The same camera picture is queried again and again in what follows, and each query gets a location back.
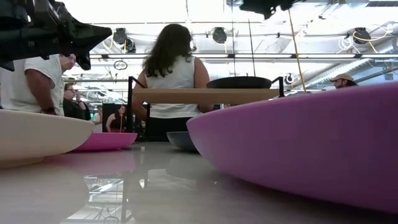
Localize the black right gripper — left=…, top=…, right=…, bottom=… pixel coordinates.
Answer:
left=239, top=0, right=295, bottom=20

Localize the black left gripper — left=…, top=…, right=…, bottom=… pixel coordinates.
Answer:
left=0, top=0, right=113, bottom=72

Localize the bright pink round plate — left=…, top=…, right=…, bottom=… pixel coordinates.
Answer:
left=73, top=132, right=138, bottom=152

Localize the long ceiling light strip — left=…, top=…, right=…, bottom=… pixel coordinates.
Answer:
left=90, top=53, right=398, bottom=60

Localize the person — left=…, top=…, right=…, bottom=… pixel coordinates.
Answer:
left=329, top=72, right=359, bottom=90
left=132, top=24, right=215, bottom=142
left=105, top=105, right=127, bottom=133
left=0, top=54, right=77, bottom=116
left=63, top=83, right=92, bottom=121

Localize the beige round plate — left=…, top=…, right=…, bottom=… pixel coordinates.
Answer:
left=0, top=109, right=96, bottom=169

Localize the dark grey round plate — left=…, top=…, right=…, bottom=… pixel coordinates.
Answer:
left=166, top=131, right=198, bottom=152

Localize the purple round plate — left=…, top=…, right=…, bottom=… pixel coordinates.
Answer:
left=186, top=82, right=398, bottom=215

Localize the black cable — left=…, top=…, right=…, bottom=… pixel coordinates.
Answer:
left=248, top=18, right=257, bottom=77

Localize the yellow cable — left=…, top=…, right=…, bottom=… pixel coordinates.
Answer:
left=287, top=9, right=308, bottom=93

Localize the wooden shelf with black frame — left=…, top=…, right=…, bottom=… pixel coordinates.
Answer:
left=126, top=76, right=285, bottom=142

